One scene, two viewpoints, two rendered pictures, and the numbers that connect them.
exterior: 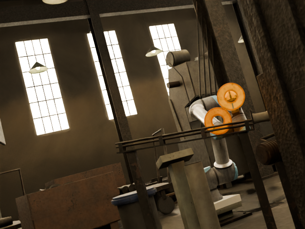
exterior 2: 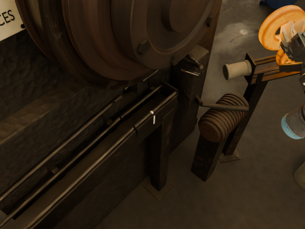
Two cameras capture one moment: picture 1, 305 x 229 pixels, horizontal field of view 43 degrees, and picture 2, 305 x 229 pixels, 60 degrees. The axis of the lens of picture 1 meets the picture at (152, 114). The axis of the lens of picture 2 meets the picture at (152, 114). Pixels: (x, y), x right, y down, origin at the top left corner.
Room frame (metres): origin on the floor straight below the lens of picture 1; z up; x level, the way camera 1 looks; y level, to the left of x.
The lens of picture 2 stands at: (2.70, -1.17, 1.36)
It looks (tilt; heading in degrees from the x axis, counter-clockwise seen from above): 52 degrees down; 157
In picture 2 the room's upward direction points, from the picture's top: straight up
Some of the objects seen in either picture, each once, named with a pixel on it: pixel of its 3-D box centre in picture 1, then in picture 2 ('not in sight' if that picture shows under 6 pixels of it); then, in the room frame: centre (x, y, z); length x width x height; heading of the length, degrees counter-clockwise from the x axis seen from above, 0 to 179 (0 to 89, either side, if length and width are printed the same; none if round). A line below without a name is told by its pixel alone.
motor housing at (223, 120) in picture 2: (287, 185); (214, 141); (2.20, -0.62, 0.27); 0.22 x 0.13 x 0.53; 113
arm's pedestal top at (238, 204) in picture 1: (213, 209); not in sight; (3.18, -0.28, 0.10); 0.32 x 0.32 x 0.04; 28
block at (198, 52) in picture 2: not in sight; (187, 75); (2.10, -0.77, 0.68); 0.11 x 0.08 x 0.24; 23
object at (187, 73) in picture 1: (203, 108); not in sight; (8.05, -1.07, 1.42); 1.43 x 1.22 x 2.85; 28
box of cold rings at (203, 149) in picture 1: (230, 152); not in sight; (5.95, -0.99, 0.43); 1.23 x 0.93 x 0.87; 111
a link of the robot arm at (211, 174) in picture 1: (205, 178); not in sight; (3.18, -0.28, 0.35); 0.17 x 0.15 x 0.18; 96
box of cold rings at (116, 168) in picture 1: (87, 196); not in sight; (5.94, 1.29, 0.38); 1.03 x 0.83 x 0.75; 116
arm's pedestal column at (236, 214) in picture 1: (216, 216); not in sight; (3.18, -0.28, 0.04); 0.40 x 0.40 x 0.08; 28
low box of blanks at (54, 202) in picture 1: (69, 211); not in sight; (4.21, 1.14, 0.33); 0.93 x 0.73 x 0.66; 120
